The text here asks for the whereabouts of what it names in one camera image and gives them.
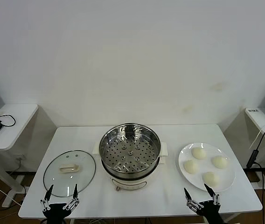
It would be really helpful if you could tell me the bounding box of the white round plate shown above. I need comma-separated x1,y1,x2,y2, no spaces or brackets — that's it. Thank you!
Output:
178,142,237,192

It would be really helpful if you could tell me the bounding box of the white flat cable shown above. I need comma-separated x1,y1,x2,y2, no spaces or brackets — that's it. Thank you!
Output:
249,122,265,149

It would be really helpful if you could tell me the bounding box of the white electric cooker pot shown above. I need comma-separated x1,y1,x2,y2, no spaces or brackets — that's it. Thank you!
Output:
93,151,168,192

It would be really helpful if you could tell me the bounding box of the round glass pot lid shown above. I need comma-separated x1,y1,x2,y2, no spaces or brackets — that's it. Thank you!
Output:
43,149,97,198

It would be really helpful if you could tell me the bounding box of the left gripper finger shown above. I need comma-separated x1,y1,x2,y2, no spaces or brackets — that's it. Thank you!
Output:
40,184,54,212
63,183,80,211

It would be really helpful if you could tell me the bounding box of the black cable with adapter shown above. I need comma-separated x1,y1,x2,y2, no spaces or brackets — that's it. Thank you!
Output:
246,126,265,194

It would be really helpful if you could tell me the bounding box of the stainless steel steamer basket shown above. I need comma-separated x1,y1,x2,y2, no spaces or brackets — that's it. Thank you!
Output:
92,122,169,175

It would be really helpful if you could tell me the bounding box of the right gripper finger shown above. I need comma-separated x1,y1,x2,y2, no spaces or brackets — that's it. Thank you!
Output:
184,187,205,212
203,183,221,206

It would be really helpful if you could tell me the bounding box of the thin black mouse cable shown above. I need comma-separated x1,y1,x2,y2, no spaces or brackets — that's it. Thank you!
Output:
0,113,16,127

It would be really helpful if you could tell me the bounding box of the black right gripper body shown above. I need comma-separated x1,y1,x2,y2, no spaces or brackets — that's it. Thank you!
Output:
196,199,226,224

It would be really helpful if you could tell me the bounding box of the white steamed baozi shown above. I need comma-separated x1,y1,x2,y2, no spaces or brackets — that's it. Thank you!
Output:
202,171,221,187
191,147,207,161
211,155,230,169
183,160,199,175

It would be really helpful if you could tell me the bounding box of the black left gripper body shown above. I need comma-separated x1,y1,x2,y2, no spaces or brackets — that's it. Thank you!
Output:
42,203,74,224

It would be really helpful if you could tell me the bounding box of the white side table with mouse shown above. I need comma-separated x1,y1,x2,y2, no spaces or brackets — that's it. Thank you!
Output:
0,103,39,208

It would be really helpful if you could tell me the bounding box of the white wall power socket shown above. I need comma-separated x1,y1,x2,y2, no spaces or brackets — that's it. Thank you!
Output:
14,155,26,172

